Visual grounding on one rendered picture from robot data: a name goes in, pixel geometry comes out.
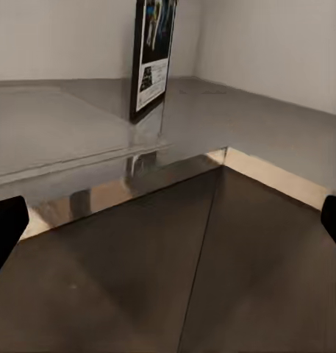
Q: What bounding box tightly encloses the poster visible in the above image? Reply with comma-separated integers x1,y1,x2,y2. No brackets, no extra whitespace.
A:
128,0,176,119

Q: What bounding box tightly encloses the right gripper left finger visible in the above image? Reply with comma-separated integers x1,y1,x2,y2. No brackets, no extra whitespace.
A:
0,196,29,270

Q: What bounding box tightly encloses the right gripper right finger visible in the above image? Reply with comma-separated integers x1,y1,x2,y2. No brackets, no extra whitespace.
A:
321,195,336,243

